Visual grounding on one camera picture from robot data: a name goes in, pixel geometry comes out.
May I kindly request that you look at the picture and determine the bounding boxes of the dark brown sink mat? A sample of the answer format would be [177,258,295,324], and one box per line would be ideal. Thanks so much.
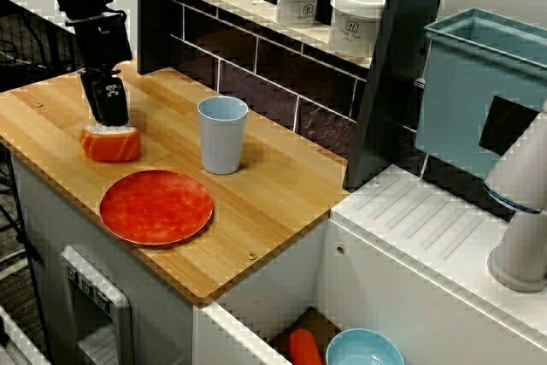
[268,305,343,357]

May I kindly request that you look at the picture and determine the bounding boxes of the grey appliance panel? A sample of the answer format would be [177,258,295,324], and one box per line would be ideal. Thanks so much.
[60,245,133,365]

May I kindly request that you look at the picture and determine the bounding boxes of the teal plastic bin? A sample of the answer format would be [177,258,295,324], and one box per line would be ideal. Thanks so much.
[416,8,547,180]

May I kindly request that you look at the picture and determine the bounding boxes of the orange toy carrot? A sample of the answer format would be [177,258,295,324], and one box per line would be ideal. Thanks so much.
[288,329,322,365]

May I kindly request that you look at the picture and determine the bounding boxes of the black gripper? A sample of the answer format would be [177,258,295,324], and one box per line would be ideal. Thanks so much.
[63,9,133,128]

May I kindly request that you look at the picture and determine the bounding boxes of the salmon sushi toy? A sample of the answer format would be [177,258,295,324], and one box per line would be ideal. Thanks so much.
[80,124,142,164]

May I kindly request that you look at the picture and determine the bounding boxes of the silver metal rail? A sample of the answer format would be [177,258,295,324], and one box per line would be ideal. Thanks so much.
[0,304,48,365]

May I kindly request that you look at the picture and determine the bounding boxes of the white toy faucet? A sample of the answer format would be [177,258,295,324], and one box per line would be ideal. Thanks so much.
[482,99,547,293]

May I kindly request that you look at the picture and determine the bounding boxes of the red round plate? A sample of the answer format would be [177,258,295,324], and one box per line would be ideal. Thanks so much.
[98,170,214,246]

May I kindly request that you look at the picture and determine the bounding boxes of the black square patch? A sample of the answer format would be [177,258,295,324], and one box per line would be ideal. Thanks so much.
[478,95,540,156]

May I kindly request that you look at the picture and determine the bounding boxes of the light blue bowl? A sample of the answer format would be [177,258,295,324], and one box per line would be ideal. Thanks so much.
[325,328,405,365]

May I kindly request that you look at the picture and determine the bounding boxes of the light blue plastic cup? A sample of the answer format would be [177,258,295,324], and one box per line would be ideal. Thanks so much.
[197,96,249,176]

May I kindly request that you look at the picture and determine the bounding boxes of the white toy kitchen unit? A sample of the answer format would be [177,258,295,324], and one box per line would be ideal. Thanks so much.
[8,155,547,365]

